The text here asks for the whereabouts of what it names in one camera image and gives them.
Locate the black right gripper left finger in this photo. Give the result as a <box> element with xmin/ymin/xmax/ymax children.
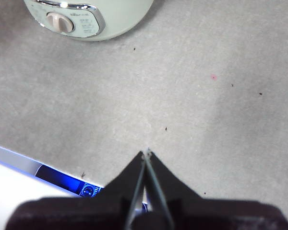
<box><xmin>4</xmin><ymin>150</ymin><xmax>146</xmax><ymax>230</ymax></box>

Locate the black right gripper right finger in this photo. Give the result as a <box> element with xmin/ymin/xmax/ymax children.
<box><xmin>145</xmin><ymin>151</ymin><xmax>288</xmax><ymax>230</ymax></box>

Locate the pale green electric pot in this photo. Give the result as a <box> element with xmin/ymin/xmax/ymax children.
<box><xmin>23</xmin><ymin>0</ymin><xmax>156</xmax><ymax>42</ymax></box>

